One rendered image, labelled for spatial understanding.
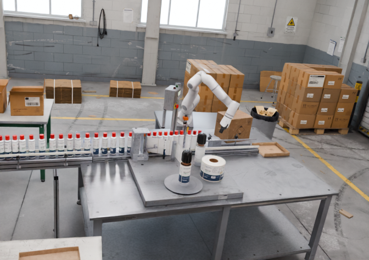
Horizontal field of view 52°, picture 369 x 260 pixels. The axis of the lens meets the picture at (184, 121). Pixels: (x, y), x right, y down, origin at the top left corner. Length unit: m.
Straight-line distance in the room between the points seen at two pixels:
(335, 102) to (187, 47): 3.60
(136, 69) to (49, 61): 1.90
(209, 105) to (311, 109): 1.81
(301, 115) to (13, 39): 6.00
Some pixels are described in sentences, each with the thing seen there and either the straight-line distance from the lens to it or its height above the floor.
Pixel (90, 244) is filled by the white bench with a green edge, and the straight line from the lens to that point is 2.53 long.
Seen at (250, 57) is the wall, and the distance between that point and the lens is 9.44.
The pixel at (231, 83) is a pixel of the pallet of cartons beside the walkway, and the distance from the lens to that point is 6.95.
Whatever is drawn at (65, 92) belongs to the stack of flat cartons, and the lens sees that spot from 7.27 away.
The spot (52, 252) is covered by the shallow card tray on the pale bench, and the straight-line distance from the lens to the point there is 2.48.
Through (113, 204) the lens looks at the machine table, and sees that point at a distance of 2.83.
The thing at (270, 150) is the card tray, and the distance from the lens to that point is 4.05.
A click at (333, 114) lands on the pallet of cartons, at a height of 0.40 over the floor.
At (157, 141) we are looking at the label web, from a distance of 3.34.
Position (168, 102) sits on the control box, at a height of 1.35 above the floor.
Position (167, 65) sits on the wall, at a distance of 8.90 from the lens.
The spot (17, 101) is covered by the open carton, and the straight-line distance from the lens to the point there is 4.51.
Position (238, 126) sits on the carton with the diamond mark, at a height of 1.03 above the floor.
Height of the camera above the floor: 2.40
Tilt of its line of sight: 21 degrees down
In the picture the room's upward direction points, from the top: 7 degrees clockwise
